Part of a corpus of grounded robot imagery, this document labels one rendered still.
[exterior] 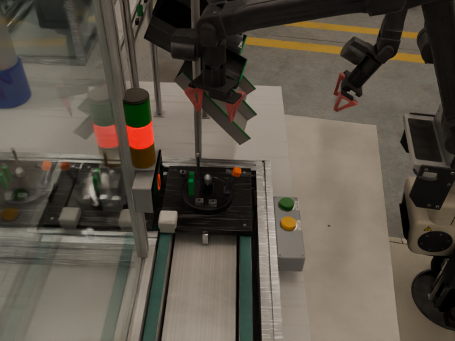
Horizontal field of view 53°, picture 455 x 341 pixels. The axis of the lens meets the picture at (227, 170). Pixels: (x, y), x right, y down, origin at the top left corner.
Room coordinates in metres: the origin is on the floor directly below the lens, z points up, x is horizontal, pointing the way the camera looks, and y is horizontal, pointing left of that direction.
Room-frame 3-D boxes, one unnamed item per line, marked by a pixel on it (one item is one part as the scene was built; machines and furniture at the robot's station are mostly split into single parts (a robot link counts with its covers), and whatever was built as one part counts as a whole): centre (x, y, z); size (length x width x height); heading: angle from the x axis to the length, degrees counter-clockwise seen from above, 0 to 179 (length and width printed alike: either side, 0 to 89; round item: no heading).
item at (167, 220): (0.78, 0.15, 0.97); 0.05 x 0.05 x 0.04; 0
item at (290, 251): (0.79, -0.16, 0.93); 0.21 x 0.07 x 0.06; 0
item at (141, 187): (0.68, 0.17, 1.29); 0.12 x 0.05 x 0.25; 0
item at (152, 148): (0.68, 0.17, 1.28); 0.05 x 0.05 x 0.05
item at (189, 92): (0.99, 0.07, 1.22); 0.07 x 0.07 x 0.09; 63
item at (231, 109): (0.96, 0.01, 1.22); 0.07 x 0.07 x 0.09; 63
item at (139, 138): (0.68, 0.17, 1.33); 0.05 x 0.05 x 0.05
